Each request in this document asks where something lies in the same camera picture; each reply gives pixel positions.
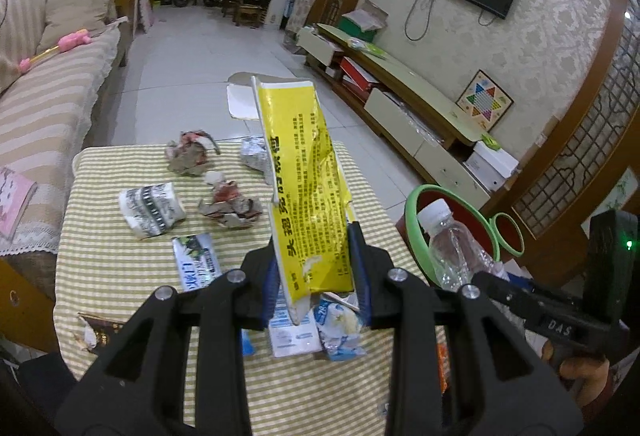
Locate crumpled black white wrapper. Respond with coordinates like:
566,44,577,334
118,182,186,241

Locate clear plastic bottle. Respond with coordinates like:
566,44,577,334
417,198,506,292

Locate blue white drink carton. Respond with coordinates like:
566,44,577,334
267,286,323,358

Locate red printed paper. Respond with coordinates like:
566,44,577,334
197,171,263,229

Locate yellow carton box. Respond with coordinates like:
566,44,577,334
250,76,358,327

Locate pink toy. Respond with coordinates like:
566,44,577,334
19,30,92,71

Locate white cardboard sheet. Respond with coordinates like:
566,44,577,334
226,72,296,119

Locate crumpled silver grey paper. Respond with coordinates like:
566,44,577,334
239,136,273,184

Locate torn brown wrapper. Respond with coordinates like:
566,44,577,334
76,312,123,357

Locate white cardboard box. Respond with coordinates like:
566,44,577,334
462,141,519,192

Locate star checkers board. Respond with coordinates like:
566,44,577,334
456,70,514,127

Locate red flat box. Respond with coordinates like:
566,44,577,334
340,57,381,92

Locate blue white plastic bag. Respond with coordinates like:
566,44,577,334
312,293,366,362

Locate pink book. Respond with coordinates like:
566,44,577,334
0,166,38,239

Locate black television cable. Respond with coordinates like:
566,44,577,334
404,0,436,42

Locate beige cushion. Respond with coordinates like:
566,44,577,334
37,0,118,52

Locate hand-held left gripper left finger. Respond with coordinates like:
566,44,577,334
55,236,281,436

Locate yellow striped tablecloth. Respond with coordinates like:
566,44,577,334
54,141,451,436

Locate large red bin green rim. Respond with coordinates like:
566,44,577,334
404,184,506,292

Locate crumpled brown printed paper ball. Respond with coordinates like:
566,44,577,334
166,131,221,178

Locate long wooden television cabinet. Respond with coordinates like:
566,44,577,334
298,23,521,212

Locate green box with papers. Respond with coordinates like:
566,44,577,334
339,0,390,43

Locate orange snack packet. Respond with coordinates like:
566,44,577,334
436,341,451,397

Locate striped beige sofa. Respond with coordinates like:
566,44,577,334
0,0,128,312

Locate small red bin green rim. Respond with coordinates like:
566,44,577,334
489,212,525,262

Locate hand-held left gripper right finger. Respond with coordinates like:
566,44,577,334
347,221,583,436

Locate flattened blue white milk carton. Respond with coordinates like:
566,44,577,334
171,233,223,293

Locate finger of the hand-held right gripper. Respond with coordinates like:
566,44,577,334
471,270,543,317

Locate person's right hand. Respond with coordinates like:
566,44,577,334
557,356,616,409

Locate small wooden chair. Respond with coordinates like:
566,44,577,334
235,3,263,27

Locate wooden lattice screen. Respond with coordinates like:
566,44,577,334
510,0,640,242

